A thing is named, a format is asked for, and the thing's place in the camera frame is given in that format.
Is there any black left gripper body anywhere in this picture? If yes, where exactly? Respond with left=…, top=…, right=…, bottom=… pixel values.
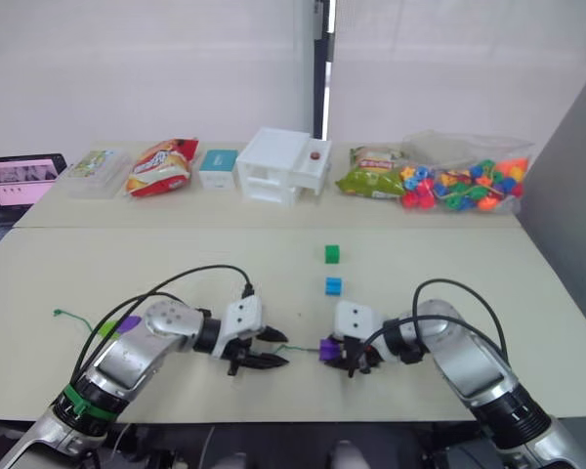
left=222, top=334, right=263, bottom=377

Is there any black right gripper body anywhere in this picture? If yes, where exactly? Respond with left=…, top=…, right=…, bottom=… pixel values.
left=343, top=336, right=387, bottom=379

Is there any green lace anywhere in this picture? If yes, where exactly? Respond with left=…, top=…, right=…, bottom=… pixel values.
left=52, top=307, right=321, bottom=354

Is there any clear bag of coloured blocks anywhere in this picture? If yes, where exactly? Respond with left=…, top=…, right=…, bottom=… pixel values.
left=398, top=128, right=536, bottom=217

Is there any grey rounded shape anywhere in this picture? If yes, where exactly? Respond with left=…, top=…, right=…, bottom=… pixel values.
left=328, top=439, right=361, bottom=469

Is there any green snack bag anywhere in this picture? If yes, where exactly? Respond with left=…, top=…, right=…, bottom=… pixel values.
left=334, top=164, right=407, bottom=202

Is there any white drawer cabinet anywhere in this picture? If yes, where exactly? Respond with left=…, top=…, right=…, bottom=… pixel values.
left=234, top=127, right=334, bottom=209

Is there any small teal white box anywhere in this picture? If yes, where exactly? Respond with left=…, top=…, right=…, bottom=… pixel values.
left=197, top=149, right=239, bottom=190

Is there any beige snack bag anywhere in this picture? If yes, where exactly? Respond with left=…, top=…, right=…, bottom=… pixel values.
left=349, top=144, right=404, bottom=170

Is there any red chip bag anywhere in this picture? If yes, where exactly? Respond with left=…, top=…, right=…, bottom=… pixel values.
left=125, top=137, right=200, bottom=198

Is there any clear plastic snack box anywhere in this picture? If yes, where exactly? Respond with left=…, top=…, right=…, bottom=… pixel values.
left=67, top=149, right=131, bottom=200

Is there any grey partition panel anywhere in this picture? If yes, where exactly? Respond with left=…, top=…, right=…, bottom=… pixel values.
left=516, top=48, right=586, bottom=346

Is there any black tablet with pink screen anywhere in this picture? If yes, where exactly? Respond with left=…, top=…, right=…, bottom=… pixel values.
left=0, top=152, right=69, bottom=227

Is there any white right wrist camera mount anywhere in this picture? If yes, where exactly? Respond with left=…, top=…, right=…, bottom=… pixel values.
left=332, top=301, right=384, bottom=346

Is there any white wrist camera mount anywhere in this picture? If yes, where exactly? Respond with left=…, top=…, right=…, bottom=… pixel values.
left=332, top=301, right=384, bottom=346
left=212, top=295, right=268, bottom=361

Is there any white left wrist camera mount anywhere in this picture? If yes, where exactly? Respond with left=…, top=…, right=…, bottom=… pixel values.
left=212, top=295, right=268, bottom=361

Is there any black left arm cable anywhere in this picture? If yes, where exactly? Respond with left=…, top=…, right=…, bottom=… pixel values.
left=71, top=264, right=256, bottom=388

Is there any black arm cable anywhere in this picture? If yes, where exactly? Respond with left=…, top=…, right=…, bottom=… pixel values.
left=362, top=277, right=510, bottom=366
left=71, top=264, right=256, bottom=388

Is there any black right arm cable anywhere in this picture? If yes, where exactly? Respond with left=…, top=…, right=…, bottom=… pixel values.
left=362, top=277, right=510, bottom=366

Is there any black window post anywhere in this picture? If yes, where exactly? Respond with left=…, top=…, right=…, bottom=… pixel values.
left=311, top=0, right=337, bottom=142

